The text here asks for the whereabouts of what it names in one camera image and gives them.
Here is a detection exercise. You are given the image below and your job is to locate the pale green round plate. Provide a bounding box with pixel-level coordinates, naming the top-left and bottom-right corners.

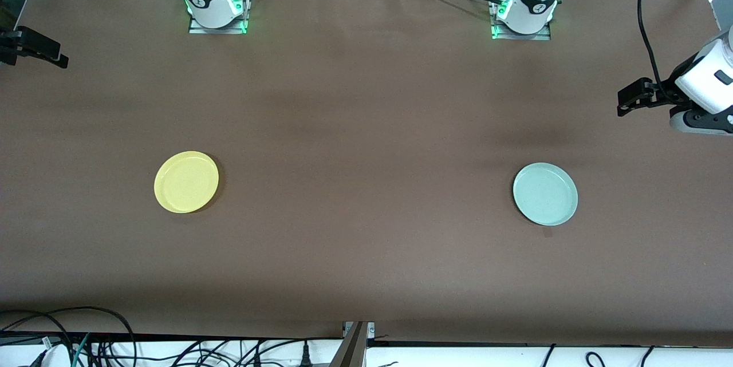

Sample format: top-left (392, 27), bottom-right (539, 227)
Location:
top-left (513, 162), bottom-right (579, 227)

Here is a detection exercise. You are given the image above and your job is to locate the brown table cover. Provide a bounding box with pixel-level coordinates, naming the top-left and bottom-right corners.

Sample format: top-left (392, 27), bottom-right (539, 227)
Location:
top-left (0, 0), bottom-right (733, 348)

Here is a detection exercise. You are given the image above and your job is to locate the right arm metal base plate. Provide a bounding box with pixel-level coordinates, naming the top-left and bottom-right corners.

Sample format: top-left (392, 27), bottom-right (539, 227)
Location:
top-left (188, 0), bottom-right (248, 34)

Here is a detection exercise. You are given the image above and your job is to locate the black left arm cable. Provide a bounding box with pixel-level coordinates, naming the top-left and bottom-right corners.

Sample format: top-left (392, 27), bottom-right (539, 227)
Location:
top-left (637, 0), bottom-right (688, 105)

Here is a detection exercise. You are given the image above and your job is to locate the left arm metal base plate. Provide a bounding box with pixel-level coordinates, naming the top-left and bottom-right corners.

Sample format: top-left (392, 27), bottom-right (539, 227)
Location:
top-left (490, 0), bottom-right (551, 41)

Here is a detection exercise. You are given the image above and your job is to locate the yellow round plate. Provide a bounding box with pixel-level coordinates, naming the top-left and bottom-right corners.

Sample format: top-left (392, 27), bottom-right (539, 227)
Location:
top-left (153, 151), bottom-right (220, 214)

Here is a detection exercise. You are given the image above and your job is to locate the green cable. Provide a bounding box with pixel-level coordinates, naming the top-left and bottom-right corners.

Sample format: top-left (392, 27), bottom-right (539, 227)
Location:
top-left (72, 333), bottom-right (91, 367)

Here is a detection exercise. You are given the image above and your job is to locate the small looping black cable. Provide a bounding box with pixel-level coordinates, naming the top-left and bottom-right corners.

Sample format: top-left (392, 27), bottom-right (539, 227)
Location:
top-left (0, 311), bottom-right (75, 367)

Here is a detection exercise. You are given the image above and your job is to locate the aluminium profile beam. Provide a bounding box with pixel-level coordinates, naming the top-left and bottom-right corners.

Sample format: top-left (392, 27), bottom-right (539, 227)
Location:
top-left (329, 321), bottom-right (376, 367)

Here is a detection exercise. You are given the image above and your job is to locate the large looping black cable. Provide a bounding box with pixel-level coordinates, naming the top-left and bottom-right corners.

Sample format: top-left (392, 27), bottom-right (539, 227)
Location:
top-left (0, 306), bottom-right (137, 367)

